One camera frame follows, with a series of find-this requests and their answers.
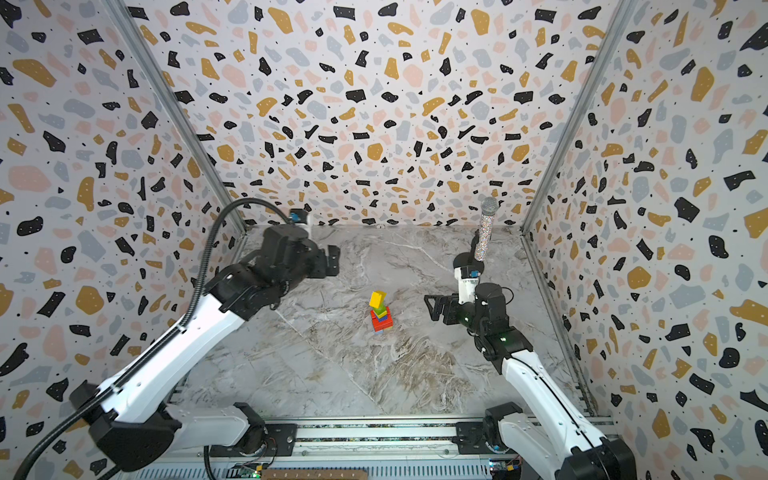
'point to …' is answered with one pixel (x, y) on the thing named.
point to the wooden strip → (285, 474)
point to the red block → (381, 325)
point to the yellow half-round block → (377, 298)
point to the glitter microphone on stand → (482, 237)
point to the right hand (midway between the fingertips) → (437, 291)
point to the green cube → (381, 309)
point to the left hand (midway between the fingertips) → (317, 244)
